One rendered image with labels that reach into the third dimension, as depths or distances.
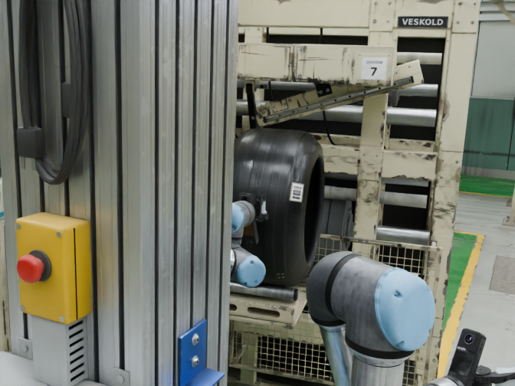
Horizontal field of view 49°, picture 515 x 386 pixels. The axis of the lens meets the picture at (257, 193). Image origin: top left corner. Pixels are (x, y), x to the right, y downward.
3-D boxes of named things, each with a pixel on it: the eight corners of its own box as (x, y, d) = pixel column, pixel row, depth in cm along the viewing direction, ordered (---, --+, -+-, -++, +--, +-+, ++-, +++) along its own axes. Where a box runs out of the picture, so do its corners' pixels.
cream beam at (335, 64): (235, 80, 222) (236, 42, 219) (253, 80, 246) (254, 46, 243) (391, 86, 206) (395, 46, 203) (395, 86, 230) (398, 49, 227)
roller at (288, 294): (202, 289, 206) (203, 277, 206) (207, 286, 211) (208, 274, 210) (295, 302, 197) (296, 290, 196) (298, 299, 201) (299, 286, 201)
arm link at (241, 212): (208, 233, 147) (214, 201, 146) (221, 227, 157) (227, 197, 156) (236, 240, 145) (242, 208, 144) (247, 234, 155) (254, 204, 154)
